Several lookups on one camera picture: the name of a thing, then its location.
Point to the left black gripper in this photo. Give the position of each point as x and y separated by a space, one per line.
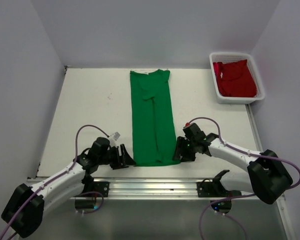
126 159

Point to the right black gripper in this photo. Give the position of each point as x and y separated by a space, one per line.
178 150

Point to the green t shirt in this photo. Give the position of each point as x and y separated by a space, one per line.
153 131

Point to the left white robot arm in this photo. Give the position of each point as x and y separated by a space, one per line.
28 205

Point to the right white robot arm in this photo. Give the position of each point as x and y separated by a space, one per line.
262 173

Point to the red t shirt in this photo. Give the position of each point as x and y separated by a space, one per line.
234 79

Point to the white plastic basket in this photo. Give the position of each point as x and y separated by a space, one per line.
230 57

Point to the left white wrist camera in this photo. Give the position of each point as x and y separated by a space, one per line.
114 136

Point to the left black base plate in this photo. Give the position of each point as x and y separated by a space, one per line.
100 187

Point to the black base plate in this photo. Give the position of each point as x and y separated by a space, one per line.
213 189
100 187

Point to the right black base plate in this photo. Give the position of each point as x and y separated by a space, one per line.
213 189

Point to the aluminium mounting rail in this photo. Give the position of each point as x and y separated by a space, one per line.
153 189

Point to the side aluminium rail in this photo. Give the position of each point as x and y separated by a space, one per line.
254 127

